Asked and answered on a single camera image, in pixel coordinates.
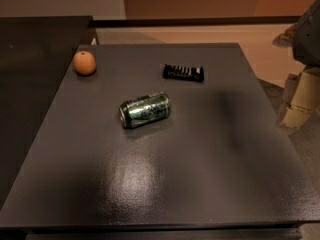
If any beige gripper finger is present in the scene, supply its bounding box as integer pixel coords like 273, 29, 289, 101
279, 66, 320, 128

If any green soda can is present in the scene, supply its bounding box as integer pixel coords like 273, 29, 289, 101
119, 92, 171, 129

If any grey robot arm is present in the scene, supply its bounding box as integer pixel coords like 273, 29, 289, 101
279, 0, 320, 129

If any black snack bar wrapper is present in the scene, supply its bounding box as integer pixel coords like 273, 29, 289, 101
163, 64, 204, 82

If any orange fruit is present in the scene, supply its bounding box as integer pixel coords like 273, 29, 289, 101
72, 51, 96, 76

